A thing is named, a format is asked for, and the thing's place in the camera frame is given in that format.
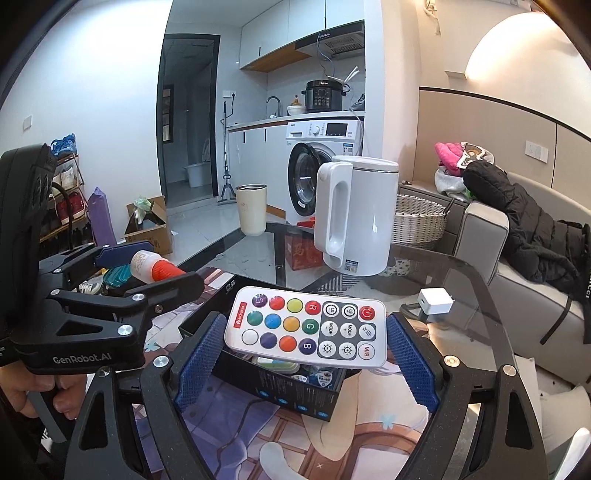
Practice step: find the white bowl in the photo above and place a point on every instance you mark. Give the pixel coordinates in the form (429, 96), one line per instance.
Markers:
(296, 110)

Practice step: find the white kitchen counter cabinet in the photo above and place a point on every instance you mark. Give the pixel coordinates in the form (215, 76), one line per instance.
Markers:
(258, 157)

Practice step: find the dark wall frame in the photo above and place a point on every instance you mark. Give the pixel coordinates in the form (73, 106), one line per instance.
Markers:
(168, 115)

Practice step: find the red cardboard box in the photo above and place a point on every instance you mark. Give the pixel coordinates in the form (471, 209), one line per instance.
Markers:
(300, 251)

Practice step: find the black puffer jacket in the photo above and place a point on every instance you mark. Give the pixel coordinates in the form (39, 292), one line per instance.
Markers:
(531, 230)

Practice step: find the mop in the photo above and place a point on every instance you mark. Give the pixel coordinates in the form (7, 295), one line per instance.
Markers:
(226, 152)

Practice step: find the white electric kettle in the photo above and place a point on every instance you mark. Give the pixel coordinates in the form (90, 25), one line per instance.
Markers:
(364, 221)

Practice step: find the black pressure cooker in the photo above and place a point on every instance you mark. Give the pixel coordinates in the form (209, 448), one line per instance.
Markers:
(323, 97)

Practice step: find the black cardboard box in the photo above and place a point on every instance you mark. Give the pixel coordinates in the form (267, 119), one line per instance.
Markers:
(277, 392)

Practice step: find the kitchen faucet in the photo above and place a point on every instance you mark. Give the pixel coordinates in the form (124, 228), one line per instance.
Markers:
(278, 104)

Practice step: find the white charger plug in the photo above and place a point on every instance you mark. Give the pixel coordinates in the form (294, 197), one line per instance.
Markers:
(434, 300)

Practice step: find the kitchen range hood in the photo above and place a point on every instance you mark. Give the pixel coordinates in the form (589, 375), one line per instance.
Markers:
(337, 44)

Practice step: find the patterned cushion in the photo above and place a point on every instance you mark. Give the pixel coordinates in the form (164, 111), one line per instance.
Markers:
(478, 153)

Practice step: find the pink cloth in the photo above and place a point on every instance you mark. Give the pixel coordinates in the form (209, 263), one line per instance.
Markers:
(448, 157)

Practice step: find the white bucket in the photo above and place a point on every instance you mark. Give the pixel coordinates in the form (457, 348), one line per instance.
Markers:
(197, 175)

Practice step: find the white light switch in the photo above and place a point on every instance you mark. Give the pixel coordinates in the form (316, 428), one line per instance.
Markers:
(27, 122)

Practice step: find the brown cardboard box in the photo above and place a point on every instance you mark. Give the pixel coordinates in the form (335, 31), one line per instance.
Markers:
(154, 240)

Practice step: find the person's left hand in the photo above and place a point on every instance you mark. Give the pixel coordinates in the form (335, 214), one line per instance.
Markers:
(16, 392)

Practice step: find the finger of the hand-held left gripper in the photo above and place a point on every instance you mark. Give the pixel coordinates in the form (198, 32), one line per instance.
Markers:
(124, 254)
(180, 284)

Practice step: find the white glue bottle red cap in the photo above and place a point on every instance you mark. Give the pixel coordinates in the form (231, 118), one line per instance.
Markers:
(143, 265)

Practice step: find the white remote with coloured buttons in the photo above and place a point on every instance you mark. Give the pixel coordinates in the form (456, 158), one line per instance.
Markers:
(304, 332)

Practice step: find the white washing machine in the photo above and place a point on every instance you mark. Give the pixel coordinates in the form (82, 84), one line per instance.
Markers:
(341, 138)

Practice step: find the white wicker basket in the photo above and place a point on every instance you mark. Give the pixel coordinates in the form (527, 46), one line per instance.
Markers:
(415, 221)

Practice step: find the white upper kitchen cabinets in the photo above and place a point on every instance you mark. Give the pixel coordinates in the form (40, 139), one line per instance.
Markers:
(277, 27)

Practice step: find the metal shoe rack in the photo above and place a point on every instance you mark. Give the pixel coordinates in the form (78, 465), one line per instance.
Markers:
(81, 184)

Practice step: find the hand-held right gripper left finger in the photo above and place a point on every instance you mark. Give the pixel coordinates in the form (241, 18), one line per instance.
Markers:
(198, 364)

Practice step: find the purple bag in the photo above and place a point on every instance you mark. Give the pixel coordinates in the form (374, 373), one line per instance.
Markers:
(101, 217)

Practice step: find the green plastic bag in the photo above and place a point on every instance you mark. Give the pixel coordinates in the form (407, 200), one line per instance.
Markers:
(143, 207)

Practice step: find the beige trash bin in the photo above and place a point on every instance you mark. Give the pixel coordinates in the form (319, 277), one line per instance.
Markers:
(251, 212)

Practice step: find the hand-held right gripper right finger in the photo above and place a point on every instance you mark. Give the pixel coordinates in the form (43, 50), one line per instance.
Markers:
(413, 364)

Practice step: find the grey sofa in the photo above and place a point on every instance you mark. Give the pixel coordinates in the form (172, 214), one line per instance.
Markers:
(485, 226)

